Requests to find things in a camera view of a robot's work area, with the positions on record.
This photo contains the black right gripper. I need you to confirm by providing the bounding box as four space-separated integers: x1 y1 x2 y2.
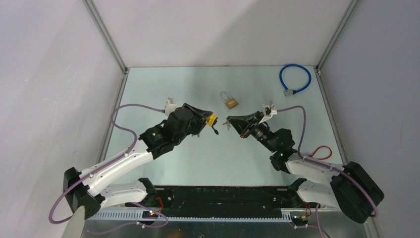
227 111 277 153

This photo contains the silver key bunch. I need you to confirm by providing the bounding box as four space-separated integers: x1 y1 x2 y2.
223 120 231 130

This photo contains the yellow padlock black shackle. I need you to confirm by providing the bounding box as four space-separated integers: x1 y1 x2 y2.
206 114 218 127

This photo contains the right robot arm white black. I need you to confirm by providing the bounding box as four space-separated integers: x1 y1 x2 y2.
225 111 385 224

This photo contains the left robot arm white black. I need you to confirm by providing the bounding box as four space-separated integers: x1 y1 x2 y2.
63 100 217 219

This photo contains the brass padlock silver shackle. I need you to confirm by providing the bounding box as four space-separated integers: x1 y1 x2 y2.
219 91 239 110

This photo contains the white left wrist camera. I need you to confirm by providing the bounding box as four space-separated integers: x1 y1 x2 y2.
164 98 179 116

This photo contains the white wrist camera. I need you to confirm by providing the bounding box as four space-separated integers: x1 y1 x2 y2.
262 100 277 120
164 98 179 116

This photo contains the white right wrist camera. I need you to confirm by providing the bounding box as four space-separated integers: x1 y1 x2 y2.
262 100 277 120

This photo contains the blue cable lock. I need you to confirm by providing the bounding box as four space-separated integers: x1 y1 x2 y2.
278 63 312 97

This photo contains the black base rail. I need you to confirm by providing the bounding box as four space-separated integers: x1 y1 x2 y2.
139 185 307 218

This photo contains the red wire loop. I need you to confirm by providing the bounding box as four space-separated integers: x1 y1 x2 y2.
308 146 333 161

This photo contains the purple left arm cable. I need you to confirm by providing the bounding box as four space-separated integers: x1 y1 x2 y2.
48 104 169 229

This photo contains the grey slotted cable duct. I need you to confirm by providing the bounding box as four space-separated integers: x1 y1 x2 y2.
88 209 291 223

